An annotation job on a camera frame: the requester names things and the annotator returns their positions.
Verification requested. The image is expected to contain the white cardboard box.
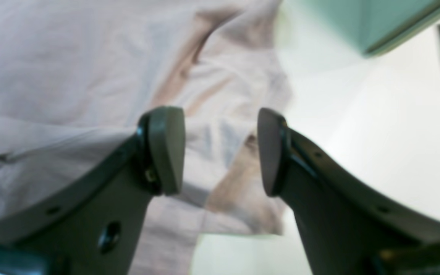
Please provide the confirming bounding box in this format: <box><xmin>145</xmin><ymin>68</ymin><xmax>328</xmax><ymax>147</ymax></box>
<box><xmin>286</xmin><ymin>0</ymin><xmax>440</xmax><ymax>57</ymax></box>

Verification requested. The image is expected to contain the mauve pink t-shirt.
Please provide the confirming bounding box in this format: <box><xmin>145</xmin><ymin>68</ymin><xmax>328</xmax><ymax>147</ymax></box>
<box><xmin>0</xmin><ymin>0</ymin><xmax>291</xmax><ymax>275</ymax></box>

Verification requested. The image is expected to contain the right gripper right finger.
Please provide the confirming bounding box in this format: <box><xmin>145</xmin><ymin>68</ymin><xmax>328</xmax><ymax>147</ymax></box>
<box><xmin>258</xmin><ymin>108</ymin><xmax>440</xmax><ymax>275</ymax></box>

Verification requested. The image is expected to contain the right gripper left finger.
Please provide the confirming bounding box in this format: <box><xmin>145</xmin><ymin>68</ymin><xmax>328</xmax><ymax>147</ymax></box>
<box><xmin>0</xmin><ymin>106</ymin><xmax>186</xmax><ymax>275</ymax></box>

